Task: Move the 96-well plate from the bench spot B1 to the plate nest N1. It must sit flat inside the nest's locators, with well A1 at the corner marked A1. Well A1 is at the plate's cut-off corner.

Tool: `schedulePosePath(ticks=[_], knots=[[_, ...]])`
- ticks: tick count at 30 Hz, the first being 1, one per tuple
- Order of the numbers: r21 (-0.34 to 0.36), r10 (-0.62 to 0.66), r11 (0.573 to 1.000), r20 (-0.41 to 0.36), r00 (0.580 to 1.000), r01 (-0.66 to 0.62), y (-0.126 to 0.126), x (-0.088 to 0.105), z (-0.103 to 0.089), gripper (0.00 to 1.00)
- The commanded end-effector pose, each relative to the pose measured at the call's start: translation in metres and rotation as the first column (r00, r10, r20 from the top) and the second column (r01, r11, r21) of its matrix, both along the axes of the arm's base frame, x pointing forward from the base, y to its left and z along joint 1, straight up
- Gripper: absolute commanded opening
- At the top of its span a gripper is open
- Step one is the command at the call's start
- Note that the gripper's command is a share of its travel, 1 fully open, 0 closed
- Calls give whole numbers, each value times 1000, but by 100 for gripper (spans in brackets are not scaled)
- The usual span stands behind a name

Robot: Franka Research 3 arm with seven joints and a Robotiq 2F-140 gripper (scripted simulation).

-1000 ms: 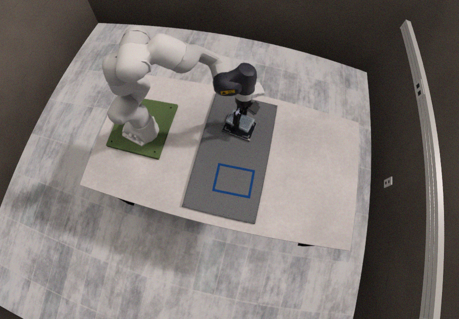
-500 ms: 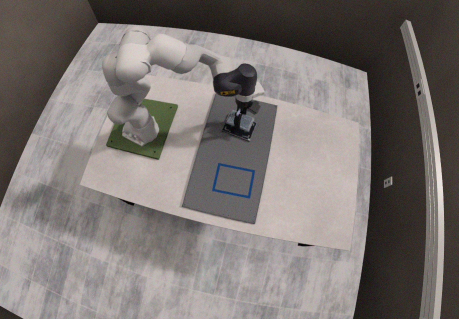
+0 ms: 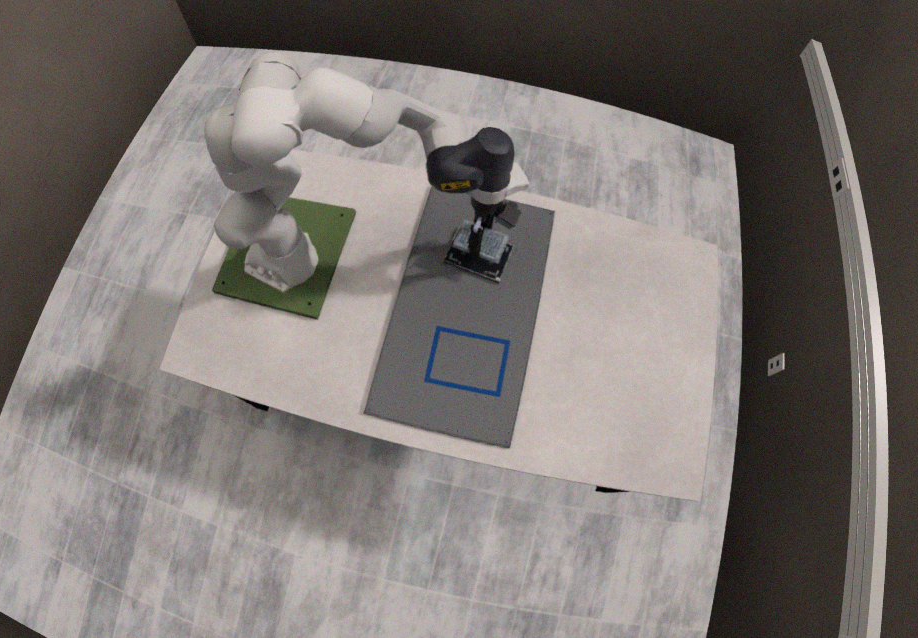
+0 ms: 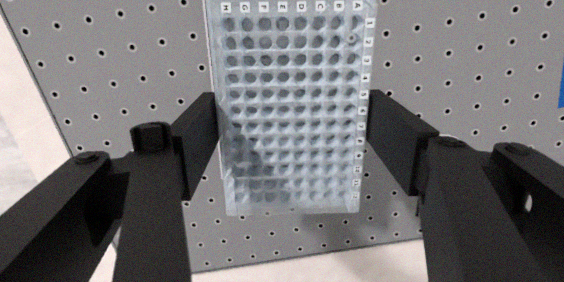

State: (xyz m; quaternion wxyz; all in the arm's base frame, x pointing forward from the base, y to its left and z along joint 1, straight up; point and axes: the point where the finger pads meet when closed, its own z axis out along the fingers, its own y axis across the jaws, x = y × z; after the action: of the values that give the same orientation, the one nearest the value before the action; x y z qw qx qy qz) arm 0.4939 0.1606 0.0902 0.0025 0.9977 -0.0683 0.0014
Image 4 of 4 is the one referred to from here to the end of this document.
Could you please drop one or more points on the white well plate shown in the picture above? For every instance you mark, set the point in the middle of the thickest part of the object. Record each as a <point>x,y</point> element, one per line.
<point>292,84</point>

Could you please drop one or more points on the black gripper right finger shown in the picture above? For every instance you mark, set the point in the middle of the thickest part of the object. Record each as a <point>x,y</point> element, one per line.
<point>468,236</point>

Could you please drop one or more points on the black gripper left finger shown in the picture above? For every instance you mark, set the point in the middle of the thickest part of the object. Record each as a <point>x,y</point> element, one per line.
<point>46,237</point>

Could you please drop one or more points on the blue tape outline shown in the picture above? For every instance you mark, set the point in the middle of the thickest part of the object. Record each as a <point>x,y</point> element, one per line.
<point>561,94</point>

